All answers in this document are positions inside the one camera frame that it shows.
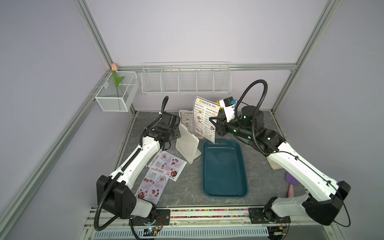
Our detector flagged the pink artificial tulip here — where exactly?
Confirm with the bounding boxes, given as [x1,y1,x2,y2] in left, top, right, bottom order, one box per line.
[111,63,125,98]

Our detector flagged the purple pink hair brush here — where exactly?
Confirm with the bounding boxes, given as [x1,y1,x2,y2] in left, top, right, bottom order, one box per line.
[286,172,299,198]

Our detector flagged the beige work glove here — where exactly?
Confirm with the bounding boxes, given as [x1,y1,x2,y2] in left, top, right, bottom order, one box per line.
[267,157,284,171]

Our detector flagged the white mesh wall basket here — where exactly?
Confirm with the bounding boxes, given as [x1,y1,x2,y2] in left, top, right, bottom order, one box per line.
[95,71,140,112]

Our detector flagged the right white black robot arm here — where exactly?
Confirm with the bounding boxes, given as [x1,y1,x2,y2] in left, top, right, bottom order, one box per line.
[209,80,351,226]

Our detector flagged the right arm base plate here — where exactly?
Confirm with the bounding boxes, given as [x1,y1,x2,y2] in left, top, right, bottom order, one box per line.
[249,207,291,225]

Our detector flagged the red special menu sheet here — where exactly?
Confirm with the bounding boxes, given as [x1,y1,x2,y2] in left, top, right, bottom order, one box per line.
[149,150,187,182]

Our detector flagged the yellow food menu sheet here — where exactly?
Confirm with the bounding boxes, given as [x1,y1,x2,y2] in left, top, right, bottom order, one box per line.
[180,112,196,136]
[193,97,220,144]

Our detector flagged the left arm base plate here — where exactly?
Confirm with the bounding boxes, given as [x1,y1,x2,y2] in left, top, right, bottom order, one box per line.
[132,209,171,227]

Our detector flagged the white wire wall shelf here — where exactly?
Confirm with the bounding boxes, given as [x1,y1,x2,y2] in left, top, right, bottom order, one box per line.
[141,62,232,94]

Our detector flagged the teal plastic tray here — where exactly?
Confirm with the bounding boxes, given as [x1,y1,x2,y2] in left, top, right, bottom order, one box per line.
[202,140,248,198]

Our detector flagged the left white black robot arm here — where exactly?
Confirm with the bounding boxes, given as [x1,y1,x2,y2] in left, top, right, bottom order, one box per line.
[94,96,181,232]

